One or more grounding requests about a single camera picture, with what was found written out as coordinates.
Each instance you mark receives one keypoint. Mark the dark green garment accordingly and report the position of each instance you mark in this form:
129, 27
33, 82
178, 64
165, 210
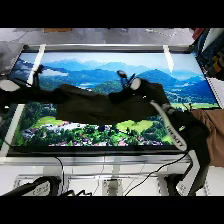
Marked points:
96, 106

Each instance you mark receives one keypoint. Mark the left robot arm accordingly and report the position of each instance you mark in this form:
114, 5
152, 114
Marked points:
30, 95

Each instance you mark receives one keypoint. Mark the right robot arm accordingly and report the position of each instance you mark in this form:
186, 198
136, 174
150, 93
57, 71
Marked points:
195, 140

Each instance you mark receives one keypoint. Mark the heap of clothes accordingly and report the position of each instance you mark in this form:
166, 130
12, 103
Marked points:
211, 56

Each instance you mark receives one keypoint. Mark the brown garment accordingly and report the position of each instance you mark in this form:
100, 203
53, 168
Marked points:
213, 133

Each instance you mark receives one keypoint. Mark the silver frame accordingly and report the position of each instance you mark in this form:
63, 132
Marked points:
100, 166

